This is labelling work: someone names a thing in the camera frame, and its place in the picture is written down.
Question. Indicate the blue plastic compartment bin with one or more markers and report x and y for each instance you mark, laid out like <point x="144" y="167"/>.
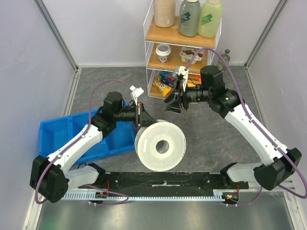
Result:
<point x="55" y="133"/>

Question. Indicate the clear glass bottle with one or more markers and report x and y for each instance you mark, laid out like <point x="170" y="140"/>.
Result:
<point x="220" y="64"/>

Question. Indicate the right aluminium frame post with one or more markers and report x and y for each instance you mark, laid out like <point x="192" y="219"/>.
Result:
<point x="265" y="32"/>

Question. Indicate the aluminium frame post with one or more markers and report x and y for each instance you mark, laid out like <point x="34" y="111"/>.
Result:
<point x="265" y="32"/>
<point x="56" y="33"/>

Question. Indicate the white yogurt cup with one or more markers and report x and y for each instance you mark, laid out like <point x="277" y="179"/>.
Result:
<point x="163" y="51"/>

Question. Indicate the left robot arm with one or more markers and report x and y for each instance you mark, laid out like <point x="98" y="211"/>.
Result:
<point x="51" y="176"/>

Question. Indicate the orange snack box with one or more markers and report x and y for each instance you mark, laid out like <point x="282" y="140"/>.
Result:
<point x="194" y="80"/>

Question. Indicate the grey slotted cable duct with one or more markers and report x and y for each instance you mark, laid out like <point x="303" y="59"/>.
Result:
<point x="93" y="195"/>

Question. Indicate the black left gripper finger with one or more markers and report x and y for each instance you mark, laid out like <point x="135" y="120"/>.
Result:
<point x="145" y="113"/>
<point x="146" y="122"/>

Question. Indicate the white wire shelf rack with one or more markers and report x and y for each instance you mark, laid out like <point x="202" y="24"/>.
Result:
<point x="154" y="35"/>

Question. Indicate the grey green bottle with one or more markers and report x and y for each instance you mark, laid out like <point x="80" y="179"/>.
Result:
<point x="189" y="15"/>

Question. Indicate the left aluminium frame post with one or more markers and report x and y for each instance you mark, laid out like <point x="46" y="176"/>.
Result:
<point x="56" y="33"/>

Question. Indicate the blue snack box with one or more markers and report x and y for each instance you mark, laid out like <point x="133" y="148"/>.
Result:
<point x="167" y="78"/>

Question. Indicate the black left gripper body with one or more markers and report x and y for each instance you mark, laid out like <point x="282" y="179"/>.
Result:
<point x="138" y="115"/>

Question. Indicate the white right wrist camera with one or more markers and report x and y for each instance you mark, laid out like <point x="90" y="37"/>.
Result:
<point x="181" y="75"/>

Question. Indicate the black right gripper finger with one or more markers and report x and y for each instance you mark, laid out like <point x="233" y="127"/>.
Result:
<point x="174" y="107"/>
<point x="173" y="97"/>

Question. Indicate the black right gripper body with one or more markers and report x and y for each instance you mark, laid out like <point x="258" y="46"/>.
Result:
<point x="181" y="96"/>

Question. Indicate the chocolate dessert tub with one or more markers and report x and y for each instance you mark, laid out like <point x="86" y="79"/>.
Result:
<point x="187" y="53"/>

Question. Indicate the light green bottle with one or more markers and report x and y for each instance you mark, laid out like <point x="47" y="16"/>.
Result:
<point x="211" y="13"/>

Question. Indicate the grey plastic cable spool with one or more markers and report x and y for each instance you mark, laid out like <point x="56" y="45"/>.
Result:
<point x="161" y="146"/>

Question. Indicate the yellow candy bag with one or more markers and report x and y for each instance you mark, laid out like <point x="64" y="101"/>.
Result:
<point x="161" y="87"/>

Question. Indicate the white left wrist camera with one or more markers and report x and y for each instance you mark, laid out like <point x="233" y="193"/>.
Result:
<point x="135" y="93"/>

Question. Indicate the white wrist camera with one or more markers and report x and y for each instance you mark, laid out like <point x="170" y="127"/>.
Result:
<point x="135" y="93"/>
<point x="181" y="75"/>

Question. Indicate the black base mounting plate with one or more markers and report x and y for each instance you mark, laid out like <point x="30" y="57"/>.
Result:
<point x="164" y="184"/>

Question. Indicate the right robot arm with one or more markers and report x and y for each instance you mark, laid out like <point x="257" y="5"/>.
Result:
<point x="277" y="161"/>

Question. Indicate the beige bottle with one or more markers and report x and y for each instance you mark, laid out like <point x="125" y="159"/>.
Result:
<point x="164" y="13"/>

